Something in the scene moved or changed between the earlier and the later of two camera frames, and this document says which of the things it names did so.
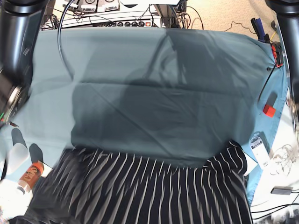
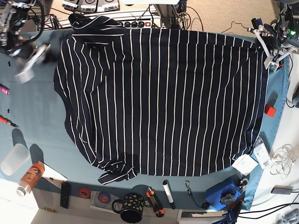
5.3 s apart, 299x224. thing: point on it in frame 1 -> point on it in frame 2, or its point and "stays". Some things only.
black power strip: (122, 24) stays
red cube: (268, 110) stays
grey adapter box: (281, 190) stays
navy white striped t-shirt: (85, 187) -> (147, 101)
